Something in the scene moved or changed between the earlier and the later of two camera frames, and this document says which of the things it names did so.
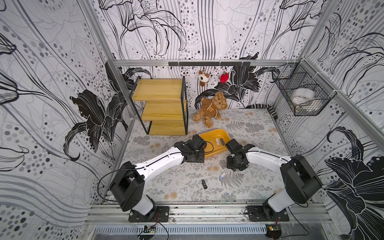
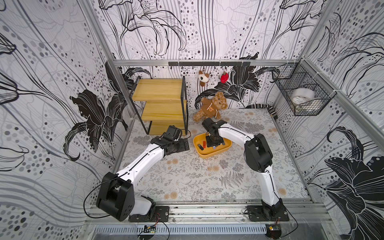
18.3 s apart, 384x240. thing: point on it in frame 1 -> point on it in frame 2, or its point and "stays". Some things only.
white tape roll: (302, 95) stays
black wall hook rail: (209, 64) stays
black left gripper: (201, 157) -> (181, 148)
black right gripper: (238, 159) -> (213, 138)
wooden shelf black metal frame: (161, 105) stays
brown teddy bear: (211, 108) stays
